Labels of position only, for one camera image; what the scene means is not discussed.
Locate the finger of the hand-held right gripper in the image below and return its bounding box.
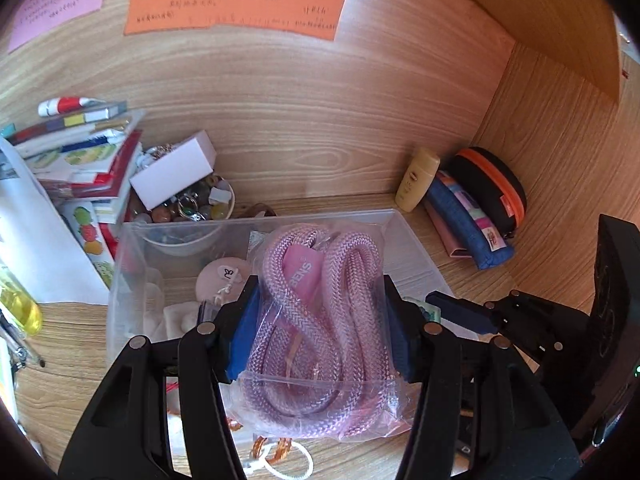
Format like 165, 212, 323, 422
425, 290, 588, 361

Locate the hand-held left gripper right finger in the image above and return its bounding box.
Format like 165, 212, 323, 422
382, 274, 583, 480

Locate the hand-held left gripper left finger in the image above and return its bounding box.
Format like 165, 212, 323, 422
57, 275, 263, 480

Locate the pink rope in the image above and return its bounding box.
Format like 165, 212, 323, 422
235, 220, 426, 443

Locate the clear plastic storage box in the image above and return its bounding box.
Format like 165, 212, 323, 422
105, 208, 458, 386

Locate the wooden desktop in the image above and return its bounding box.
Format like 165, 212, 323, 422
0, 192, 601, 480

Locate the green and white card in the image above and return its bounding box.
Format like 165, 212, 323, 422
405, 296, 443, 323

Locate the pink round mini vacuum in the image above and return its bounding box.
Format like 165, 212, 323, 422
195, 257, 256, 311

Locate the pink wallet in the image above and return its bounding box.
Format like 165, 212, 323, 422
425, 200, 473, 260

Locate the blue patchwork pouch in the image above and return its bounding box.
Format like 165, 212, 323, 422
426, 170, 516, 271

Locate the grey bowl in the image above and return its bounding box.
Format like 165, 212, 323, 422
127, 175, 236, 258

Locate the black case with orange zipper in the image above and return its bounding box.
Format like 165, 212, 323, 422
445, 147, 527, 238

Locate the cream lotion bottle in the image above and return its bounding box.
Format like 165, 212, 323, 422
395, 147, 442, 212

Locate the pile of stone beads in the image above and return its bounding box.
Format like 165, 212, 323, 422
131, 175, 233, 226

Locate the white cardboard box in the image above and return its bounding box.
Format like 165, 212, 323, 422
129, 130, 217, 210

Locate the fruit picture booklet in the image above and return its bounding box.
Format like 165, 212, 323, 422
60, 200, 118, 291

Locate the white paper folder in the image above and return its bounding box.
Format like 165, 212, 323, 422
0, 137, 111, 306

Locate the clear ballpoint pen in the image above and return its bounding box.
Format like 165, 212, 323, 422
0, 310, 47, 367

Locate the clear bottle with yellow liquid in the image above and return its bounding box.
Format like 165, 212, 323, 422
0, 265, 45, 336

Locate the stack of books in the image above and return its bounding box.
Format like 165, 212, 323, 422
0, 101, 146, 226

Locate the red and white tube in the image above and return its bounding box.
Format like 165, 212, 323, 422
38, 96, 108, 117

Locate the orange paper note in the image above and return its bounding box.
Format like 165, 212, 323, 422
124, 0, 348, 42

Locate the pink paper note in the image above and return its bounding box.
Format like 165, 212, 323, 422
7, 0, 113, 55

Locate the white drawstring pouch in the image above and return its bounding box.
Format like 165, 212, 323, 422
125, 280, 208, 348

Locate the copper wire coil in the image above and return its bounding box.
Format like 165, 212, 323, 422
250, 435, 293, 463

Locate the white plastic ring strap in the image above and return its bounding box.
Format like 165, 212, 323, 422
245, 442, 316, 478

